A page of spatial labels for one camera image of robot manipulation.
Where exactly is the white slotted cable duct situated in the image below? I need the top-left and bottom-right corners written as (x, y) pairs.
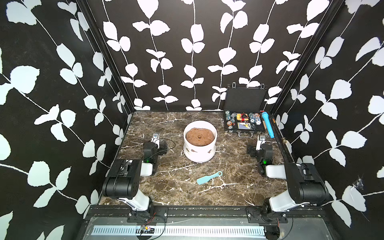
top-left (91, 226), bottom-right (266, 238)

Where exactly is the small circuit board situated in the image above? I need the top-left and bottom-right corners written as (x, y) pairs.
top-left (140, 226), bottom-right (155, 235)

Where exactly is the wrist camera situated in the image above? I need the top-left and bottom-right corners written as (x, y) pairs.
top-left (256, 135), bottom-right (266, 151)
top-left (151, 133), bottom-right (160, 144)

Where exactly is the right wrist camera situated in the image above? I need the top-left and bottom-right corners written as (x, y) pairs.
top-left (256, 135), bottom-right (266, 151)

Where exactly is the black mounting rail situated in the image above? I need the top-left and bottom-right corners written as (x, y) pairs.
top-left (85, 205), bottom-right (326, 226)

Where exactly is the brown mud in pot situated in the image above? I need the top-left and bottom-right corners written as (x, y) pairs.
top-left (186, 128), bottom-right (215, 147)

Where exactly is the playing card deck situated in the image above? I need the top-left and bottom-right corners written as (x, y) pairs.
top-left (238, 123), bottom-right (252, 130)

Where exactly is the white ceramic pot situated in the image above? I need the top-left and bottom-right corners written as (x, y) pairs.
top-left (183, 121), bottom-right (218, 163)

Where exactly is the black open case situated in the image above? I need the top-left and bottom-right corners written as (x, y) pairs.
top-left (224, 82), bottom-right (267, 137)

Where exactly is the teal scrub brush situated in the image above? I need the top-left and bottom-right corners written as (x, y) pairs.
top-left (197, 171), bottom-right (223, 185)

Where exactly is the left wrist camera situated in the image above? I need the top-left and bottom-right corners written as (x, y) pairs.
top-left (151, 133), bottom-right (160, 144)

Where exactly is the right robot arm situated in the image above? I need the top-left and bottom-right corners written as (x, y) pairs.
top-left (247, 144), bottom-right (329, 213)

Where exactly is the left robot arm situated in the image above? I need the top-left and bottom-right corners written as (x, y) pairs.
top-left (102, 139), bottom-right (169, 216)

